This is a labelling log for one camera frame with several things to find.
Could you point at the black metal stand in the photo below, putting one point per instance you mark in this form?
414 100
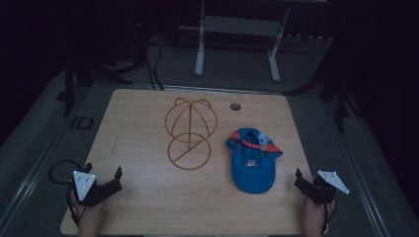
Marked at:
341 108
69 89

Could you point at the person's left hand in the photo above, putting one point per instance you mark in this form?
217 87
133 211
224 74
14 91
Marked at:
89 212

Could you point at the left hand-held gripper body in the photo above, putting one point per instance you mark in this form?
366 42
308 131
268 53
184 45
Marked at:
99 192

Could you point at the grey round table grommet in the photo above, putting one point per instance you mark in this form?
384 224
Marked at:
235 106

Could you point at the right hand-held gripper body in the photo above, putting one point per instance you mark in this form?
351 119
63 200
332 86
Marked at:
321 192

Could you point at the black rectangular floor bracket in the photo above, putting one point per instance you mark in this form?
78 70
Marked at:
82 123

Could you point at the person's right hand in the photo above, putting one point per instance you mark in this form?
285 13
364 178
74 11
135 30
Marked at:
314 212

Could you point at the metal floor rail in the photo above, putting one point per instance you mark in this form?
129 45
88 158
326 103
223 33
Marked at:
29 184
362 184

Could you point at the blue cap with orange trim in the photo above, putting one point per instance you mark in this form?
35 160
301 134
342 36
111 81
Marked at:
252 171

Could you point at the white metal desk frame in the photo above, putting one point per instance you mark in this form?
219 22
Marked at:
242 25

